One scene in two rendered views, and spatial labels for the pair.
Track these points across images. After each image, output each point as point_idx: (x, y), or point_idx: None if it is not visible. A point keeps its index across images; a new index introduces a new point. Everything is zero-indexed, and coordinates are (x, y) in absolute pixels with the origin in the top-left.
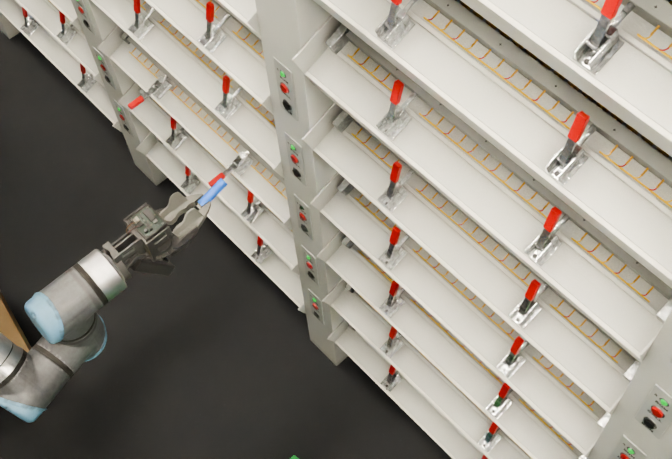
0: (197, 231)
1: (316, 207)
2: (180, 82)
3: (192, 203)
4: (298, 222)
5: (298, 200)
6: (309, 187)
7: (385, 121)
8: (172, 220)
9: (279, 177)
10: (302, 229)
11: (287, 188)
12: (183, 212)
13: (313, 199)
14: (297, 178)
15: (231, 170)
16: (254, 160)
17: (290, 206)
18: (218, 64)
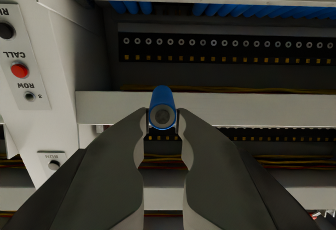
0: (77, 155)
1: (5, 140)
2: (294, 126)
3: (181, 132)
4: (23, 27)
5: (39, 105)
6: (32, 154)
7: None
8: (183, 216)
9: None
10: (4, 25)
11: (66, 106)
12: (188, 148)
13: (13, 156)
14: (51, 154)
15: None
16: None
17: (53, 57)
18: (175, 209)
